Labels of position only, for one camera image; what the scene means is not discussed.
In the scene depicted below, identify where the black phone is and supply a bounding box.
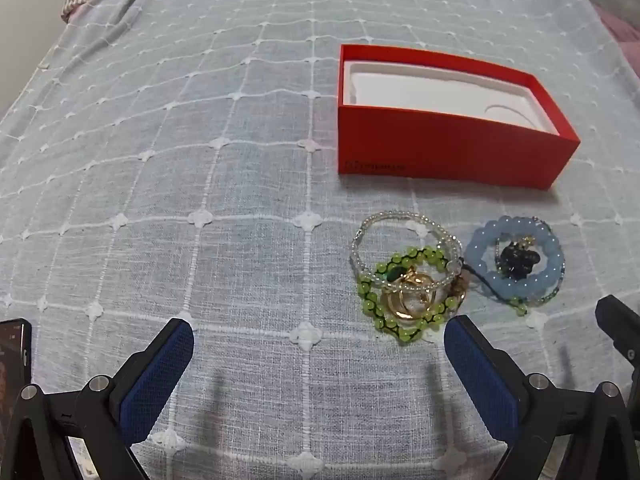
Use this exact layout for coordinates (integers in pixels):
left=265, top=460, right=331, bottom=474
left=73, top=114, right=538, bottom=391
left=0, top=318, right=33, bottom=441

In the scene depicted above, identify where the black hair clip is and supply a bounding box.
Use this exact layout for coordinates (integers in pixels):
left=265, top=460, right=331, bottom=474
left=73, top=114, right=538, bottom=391
left=494, top=239, right=542, bottom=279

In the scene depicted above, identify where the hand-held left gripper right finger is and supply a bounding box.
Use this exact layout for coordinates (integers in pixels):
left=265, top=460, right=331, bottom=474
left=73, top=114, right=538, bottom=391
left=444, top=315, right=640, bottom=480

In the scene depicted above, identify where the light blue checked bedspread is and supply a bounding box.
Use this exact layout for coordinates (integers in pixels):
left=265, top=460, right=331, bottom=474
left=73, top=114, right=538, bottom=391
left=0, top=0, right=640, bottom=480

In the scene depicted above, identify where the light blue bead bracelet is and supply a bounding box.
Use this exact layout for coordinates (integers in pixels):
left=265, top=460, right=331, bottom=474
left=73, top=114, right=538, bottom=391
left=465, top=215, right=566, bottom=295

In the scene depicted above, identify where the red cardboard box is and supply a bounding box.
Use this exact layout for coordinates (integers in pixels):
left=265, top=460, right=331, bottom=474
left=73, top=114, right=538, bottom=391
left=337, top=43, right=582, bottom=192

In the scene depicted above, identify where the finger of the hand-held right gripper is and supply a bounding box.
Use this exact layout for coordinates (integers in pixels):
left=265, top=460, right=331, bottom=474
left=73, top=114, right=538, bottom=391
left=595, top=295, right=640, bottom=361

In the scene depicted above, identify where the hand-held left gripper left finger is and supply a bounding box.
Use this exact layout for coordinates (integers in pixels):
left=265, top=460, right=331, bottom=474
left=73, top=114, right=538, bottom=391
left=0, top=316, right=196, bottom=480

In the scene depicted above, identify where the purple pillow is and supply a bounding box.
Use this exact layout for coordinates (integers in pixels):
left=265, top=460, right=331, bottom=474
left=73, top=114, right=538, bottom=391
left=592, top=2, right=640, bottom=78

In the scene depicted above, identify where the thin multicolour bead bracelet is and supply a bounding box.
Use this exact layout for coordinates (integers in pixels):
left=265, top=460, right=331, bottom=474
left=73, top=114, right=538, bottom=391
left=530, top=216, right=568, bottom=307

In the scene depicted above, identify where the gold ring with green stone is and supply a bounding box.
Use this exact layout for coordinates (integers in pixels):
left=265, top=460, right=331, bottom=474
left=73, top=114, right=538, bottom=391
left=380, top=266, right=469, bottom=322

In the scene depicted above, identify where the clear bead bracelet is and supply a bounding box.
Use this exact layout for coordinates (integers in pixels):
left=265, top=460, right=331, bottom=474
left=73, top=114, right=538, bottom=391
left=349, top=211, right=464, bottom=292

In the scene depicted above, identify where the green bead bracelet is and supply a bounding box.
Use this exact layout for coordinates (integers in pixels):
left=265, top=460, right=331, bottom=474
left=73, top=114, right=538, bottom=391
left=356, top=246, right=528, bottom=343

